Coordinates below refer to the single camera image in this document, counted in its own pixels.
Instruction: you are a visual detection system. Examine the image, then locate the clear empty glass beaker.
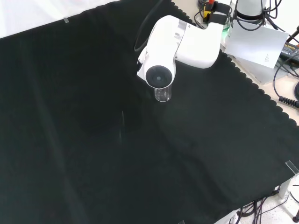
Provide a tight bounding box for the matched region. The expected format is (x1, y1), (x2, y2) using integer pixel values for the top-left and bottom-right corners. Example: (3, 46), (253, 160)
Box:
(154, 85), (173, 103)

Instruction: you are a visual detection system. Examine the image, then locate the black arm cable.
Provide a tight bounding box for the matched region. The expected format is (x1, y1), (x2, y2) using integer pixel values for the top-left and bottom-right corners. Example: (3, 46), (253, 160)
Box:
(134, 0), (164, 52)

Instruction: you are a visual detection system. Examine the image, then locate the white table leg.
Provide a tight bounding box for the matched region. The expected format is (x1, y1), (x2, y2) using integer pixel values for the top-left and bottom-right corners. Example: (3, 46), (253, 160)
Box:
(278, 176), (292, 199)

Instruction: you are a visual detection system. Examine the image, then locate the black coiled cable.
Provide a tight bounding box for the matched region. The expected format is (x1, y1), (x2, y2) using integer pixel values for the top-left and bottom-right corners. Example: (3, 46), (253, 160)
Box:
(278, 95), (299, 108)

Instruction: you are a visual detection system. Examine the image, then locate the black bench cloth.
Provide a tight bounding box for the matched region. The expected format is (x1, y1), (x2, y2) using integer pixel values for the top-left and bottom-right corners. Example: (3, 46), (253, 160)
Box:
(0, 0), (299, 224)

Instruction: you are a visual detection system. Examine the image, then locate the black power adapter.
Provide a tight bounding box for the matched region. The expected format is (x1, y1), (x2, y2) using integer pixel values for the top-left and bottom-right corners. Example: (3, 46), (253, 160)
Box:
(279, 40), (299, 60)

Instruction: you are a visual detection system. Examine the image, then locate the yellow stop button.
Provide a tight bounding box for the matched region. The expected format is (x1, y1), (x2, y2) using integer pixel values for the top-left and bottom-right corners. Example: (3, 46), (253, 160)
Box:
(202, 0), (214, 19)

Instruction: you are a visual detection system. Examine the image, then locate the black floor cable bundle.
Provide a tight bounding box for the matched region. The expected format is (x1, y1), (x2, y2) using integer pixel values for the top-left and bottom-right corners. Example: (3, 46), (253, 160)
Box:
(230, 184), (299, 224)

